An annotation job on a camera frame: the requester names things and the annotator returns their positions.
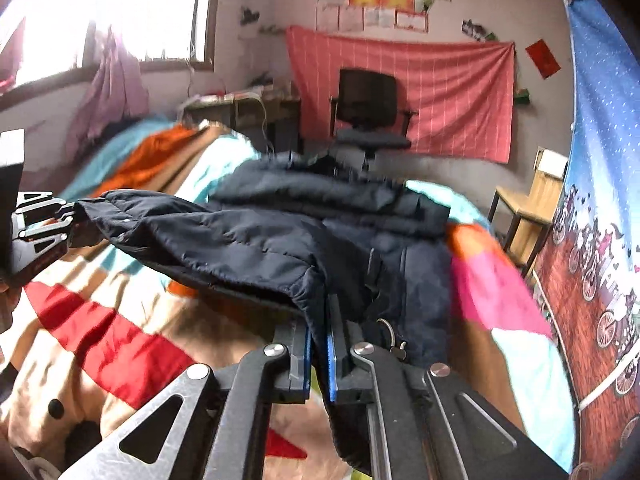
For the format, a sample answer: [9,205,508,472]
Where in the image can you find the dark navy puffer jacket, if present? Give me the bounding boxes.
[72,152,454,476]

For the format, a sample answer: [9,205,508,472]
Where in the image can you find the white charging cable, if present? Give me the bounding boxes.
[186,58,277,156]

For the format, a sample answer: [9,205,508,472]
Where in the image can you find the black office chair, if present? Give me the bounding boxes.
[330,67,418,171]

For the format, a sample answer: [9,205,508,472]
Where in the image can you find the paper certificates on wall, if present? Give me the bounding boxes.
[314,0,451,34]

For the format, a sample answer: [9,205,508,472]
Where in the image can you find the wooden desk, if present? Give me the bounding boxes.
[178,86,304,154]

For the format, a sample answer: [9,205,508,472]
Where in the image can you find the colourful striped bed quilt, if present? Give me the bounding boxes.
[1,125,576,478]

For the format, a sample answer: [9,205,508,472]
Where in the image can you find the pink checked wall cloth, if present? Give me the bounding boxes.
[285,26,515,164]

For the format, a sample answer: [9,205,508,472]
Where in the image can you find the red diamond paper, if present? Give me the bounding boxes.
[525,39,561,79]

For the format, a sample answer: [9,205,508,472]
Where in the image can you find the pink hanging garment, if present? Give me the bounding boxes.
[65,28,150,162]

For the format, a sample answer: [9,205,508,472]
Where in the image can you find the wooden chair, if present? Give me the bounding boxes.
[487,148,568,278]

